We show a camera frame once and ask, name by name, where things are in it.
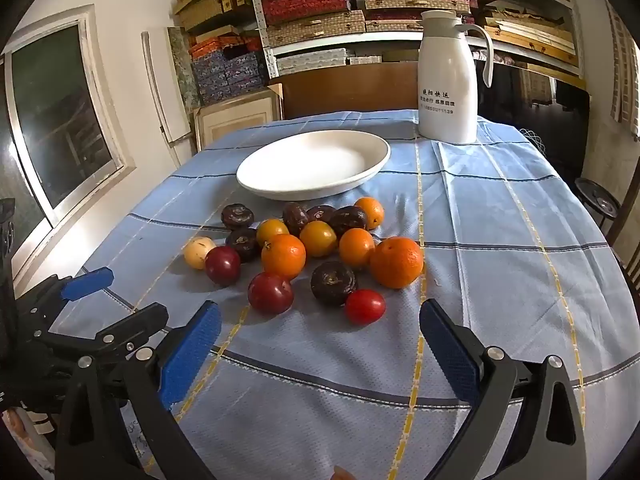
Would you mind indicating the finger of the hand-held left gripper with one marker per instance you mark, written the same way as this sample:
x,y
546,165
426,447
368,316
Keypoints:
x,y
87,282
135,322

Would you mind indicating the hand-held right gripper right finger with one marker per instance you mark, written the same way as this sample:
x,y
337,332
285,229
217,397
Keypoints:
x,y
450,355

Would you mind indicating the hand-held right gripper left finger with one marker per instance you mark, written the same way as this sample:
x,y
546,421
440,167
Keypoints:
x,y
190,355

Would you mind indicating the pale yellow fruit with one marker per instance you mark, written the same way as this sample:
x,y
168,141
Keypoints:
x,y
200,252

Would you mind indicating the red plum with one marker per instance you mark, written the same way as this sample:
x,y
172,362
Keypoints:
x,y
223,265
270,292

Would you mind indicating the red cherry tomato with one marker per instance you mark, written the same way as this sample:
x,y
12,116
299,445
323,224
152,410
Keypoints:
x,y
365,306

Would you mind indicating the large orange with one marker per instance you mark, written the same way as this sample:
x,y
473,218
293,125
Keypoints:
x,y
396,262

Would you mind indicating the dark passion fruit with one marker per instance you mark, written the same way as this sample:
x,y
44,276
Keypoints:
x,y
320,212
237,216
347,220
295,217
243,243
333,282

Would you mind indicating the small orange tangerine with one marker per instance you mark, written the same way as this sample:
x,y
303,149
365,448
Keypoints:
x,y
370,211

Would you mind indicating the white oval plate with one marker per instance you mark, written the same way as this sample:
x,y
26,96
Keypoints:
x,y
310,165

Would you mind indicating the white red plastic bag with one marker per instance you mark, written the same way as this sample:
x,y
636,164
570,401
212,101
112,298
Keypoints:
x,y
25,435

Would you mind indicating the blue checked tablecloth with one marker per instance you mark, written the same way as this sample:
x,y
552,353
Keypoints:
x,y
500,285

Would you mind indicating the window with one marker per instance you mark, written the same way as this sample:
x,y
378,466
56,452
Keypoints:
x,y
55,110

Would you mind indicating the white leaning board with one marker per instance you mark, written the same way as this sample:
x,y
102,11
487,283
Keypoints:
x,y
160,90

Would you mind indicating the round black stool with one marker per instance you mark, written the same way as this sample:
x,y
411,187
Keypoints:
x,y
602,205

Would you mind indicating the dark wooden chair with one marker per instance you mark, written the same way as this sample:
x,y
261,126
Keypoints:
x,y
627,230

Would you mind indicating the green marble panel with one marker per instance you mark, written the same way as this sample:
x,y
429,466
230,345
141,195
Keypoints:
x,y
180,70

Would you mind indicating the stack of blue patterned boxes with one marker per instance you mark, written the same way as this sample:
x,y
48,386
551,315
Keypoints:
x,y
225,75

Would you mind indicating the orange patterned boxes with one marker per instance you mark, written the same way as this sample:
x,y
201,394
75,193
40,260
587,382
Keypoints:
x,y
210,49

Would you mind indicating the white thermos jug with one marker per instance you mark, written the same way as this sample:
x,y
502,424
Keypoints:
x,y
447,75

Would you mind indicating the brown wooden board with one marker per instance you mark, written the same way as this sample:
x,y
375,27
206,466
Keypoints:
x,y
350,90

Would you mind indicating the stack of wooden boxes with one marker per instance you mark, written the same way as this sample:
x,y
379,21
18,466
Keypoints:
x,y
205,5

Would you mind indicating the white metal shelf rack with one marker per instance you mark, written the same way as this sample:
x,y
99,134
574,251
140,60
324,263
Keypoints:
x,y
262,25

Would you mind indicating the white patterned box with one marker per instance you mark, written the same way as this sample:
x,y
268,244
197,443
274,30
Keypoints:
x,y
310,60

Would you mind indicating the stack of wooden frames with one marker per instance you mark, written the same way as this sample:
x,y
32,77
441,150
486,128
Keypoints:
x,y
530,35

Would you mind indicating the beige striped curtain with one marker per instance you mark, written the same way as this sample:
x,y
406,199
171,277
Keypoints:
x,y
625,75

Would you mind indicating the stack of woven straw boxes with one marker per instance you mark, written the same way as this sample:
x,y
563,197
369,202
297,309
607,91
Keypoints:
x,y
315,27

